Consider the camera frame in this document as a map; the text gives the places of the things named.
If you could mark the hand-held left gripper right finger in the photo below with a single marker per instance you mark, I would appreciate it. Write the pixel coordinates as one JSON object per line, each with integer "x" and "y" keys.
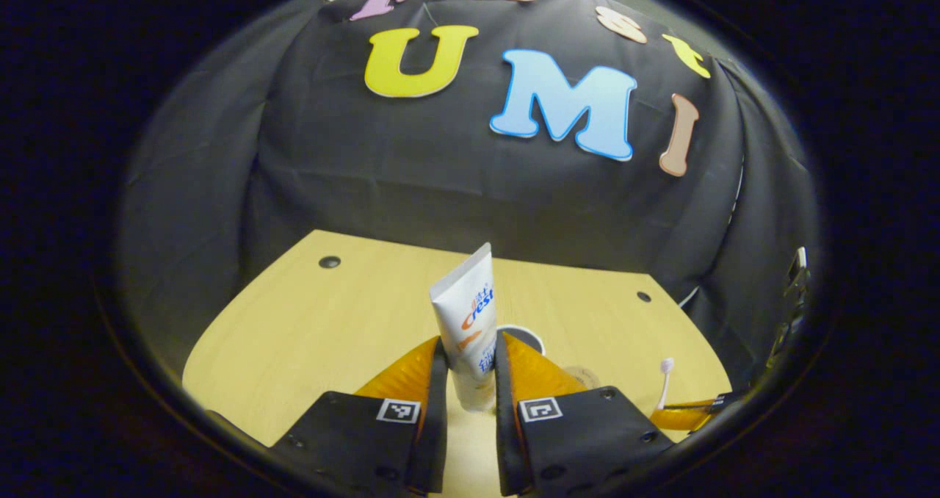
{"x": 503, "y": 424}

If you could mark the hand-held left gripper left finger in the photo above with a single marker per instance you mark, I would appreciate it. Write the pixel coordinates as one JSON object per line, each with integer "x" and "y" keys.
{"x": 437, "y": 424}

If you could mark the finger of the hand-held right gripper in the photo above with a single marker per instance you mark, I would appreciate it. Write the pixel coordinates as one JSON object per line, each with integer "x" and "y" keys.
{"x": 687, "y": 416}

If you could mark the white and pink toothbrush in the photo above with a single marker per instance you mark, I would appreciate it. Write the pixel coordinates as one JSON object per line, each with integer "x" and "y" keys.
{"x": 665, "y": 380}

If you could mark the white cup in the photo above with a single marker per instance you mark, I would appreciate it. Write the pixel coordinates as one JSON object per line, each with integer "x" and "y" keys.
{"x": 527, "y": 335}

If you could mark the round cork coaster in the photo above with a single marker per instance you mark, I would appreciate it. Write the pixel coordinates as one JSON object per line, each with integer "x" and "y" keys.
{"x": 584, "y": 375}

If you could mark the white toothpaste tube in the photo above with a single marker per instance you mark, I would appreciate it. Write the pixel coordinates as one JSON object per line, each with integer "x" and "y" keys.
{"x": 468, "y": 314}

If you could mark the black backdrop cloth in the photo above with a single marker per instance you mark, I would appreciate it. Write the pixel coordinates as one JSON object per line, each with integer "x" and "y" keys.
{"x": 440, "y": 167}

